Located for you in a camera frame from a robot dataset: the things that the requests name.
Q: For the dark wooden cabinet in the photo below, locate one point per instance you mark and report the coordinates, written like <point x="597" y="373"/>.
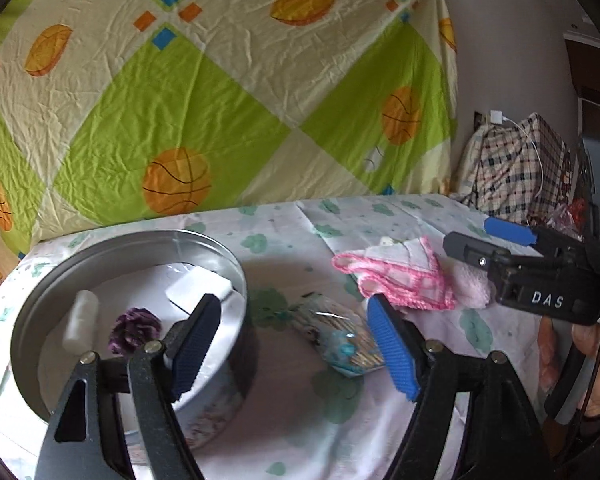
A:
<point x="595" y="80"/>

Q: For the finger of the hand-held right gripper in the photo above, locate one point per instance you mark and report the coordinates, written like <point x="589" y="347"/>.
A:
<point x="472" y="250"/>
<point x="510" y="231"/>

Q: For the white foam block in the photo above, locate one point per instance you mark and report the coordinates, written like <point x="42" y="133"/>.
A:
<point x="195" y="287"/>

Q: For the red plastic bag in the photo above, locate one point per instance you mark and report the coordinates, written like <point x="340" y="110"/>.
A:
<point x="572" y="215"/>

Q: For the blue printed packet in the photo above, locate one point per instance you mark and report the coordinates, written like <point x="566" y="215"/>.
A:
<point x="340" y="345"/>

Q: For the purple scrunchie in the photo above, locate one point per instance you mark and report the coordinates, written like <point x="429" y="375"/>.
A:
<point x="135" y="330"/>

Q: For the pink fluffy puff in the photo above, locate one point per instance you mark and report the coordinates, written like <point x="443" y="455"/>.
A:
<point x="472" y="285"/>

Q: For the white towel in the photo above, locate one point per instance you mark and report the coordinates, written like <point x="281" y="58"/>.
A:
<point x="81" y="320"/>

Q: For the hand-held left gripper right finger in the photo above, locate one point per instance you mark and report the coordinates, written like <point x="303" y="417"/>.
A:
<point x="392" y="345"/>

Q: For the plaid fabric bag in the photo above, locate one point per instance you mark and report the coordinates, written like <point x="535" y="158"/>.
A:
<point x="505" y="170"/>

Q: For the pink-trimmed white cloth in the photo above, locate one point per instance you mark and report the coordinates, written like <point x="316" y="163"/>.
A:
<point x="405" y="275"/>

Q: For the round metal cookie tin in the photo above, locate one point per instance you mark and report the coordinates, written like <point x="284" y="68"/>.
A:
<point x="130" y="245"/>

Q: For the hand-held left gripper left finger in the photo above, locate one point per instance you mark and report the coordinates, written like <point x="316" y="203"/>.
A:
<point x="192" y="350"/>

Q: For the white charger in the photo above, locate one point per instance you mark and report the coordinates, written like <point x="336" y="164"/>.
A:
<point x="496" y="116"/>

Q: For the white paper tin liner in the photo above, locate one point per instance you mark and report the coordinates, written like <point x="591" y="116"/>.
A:
<point x="145" y="280"/>

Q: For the basketball print wall sheet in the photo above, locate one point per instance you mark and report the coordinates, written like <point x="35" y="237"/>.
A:
<point x="205" y="85"/>

